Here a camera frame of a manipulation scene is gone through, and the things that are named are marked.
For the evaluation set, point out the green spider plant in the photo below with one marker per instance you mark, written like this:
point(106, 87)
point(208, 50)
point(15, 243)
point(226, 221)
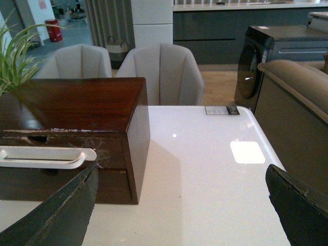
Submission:
point(16, 66)

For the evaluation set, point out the label sticker on table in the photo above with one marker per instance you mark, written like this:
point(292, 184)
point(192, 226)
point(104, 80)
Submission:
point(221, 110)

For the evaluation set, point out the black washing machine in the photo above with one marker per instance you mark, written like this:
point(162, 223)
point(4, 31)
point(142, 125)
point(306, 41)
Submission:
point(266, 43)

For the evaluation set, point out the beige upholstered chair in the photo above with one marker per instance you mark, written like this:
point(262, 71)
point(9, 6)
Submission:
point(171, 72)
point(78, 61)

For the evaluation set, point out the white pillar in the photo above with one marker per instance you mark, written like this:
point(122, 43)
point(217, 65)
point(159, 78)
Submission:
point(152, 22)

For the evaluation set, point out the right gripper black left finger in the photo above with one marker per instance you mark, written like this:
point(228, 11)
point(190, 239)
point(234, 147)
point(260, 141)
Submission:
point(62, 219)

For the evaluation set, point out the white drawer handle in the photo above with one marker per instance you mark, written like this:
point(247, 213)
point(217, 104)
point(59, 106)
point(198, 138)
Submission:
point(45, 157)

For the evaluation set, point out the left beige upholstered chair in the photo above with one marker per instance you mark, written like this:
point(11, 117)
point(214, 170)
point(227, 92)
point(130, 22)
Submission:
point(78, 61)

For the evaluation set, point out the dark wooden drawer box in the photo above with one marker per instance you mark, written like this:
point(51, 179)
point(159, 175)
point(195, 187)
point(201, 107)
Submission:
point(96, 107)

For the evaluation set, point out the tan leather sofa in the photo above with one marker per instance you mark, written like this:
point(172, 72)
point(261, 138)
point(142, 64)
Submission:
point(292, 112)

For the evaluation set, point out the red bin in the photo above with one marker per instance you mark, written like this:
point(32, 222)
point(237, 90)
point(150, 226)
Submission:
point(53, 30)

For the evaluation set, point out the wooden drawer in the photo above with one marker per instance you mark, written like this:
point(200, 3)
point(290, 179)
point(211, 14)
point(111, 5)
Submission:
point(110, 153)
point(38, 184)

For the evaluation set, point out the right beige upholstered chair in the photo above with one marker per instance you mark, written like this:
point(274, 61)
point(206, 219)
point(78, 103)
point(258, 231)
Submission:
point(171, 72)

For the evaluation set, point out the grey curtain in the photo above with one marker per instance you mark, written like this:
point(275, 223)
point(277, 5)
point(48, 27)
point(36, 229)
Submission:
point(110, 18)

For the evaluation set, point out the grey kitchen counter cabinet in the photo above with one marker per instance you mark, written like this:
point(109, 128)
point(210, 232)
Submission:
point(214, 30)

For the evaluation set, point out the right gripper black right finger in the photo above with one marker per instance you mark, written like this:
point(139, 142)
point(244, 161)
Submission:
point(301, 209)

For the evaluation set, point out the woven basket with handles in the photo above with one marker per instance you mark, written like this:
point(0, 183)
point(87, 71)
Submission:
point(118, 49)

